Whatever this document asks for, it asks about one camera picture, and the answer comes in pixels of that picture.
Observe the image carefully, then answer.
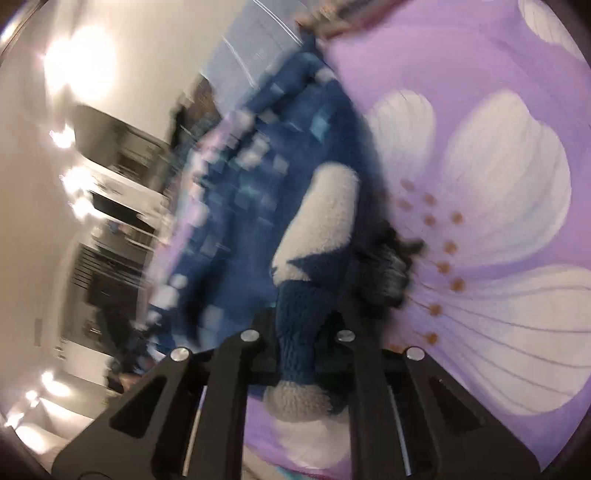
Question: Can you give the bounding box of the blue plaid quilt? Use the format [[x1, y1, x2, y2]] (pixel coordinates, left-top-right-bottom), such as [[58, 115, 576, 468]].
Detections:
[[203, 0, 317, 95]]

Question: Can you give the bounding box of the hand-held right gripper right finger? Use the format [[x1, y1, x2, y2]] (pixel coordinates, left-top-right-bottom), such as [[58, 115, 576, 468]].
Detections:
[[318, 313, 541, 480]]

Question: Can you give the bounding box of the purple floral bedsheet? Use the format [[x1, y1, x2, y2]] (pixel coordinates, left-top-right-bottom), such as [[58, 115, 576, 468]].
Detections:
[[240, 0, 588, 476]]

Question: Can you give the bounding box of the blue white fleece garment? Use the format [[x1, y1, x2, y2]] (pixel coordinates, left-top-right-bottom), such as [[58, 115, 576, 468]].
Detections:
[[148, 41, 398, 423]]

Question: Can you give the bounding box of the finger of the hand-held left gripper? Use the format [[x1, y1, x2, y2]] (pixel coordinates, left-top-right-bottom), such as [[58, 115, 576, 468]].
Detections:
[[353, 228, 428, 319]]

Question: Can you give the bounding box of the folded floral cloth stack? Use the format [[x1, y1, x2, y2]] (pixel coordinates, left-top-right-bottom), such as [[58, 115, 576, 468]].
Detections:
[[318, 4, 402, 40]]

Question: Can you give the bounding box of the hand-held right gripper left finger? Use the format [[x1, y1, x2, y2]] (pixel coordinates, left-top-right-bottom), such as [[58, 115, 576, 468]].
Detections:
[[51, 309, 281, 480]]

